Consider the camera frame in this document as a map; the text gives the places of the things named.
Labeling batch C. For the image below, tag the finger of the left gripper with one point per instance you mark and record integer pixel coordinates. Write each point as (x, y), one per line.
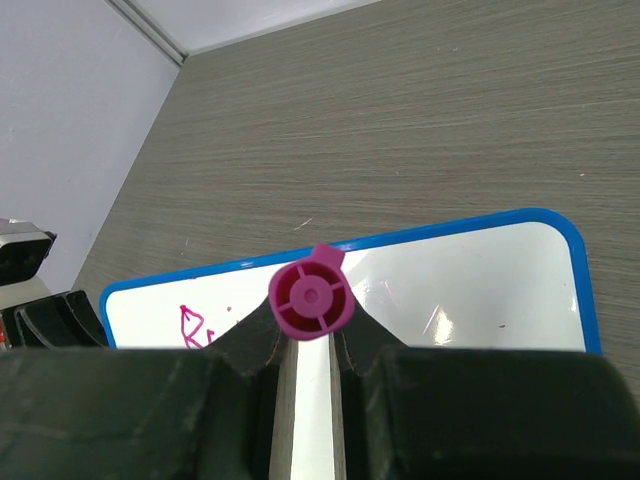
(60, 321)

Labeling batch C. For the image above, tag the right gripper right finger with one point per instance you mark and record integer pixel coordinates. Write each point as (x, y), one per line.
(438, 413)

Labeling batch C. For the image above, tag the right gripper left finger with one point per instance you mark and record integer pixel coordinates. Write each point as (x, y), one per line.
(98, 413)

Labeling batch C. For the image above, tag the white marker magenta cap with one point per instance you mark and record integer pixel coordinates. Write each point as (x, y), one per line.
(311, 297)

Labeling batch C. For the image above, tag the blue framed whiteboard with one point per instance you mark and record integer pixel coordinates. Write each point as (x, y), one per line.
(511, 280)

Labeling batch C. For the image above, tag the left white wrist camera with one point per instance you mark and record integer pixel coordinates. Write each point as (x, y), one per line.
(24, 248)

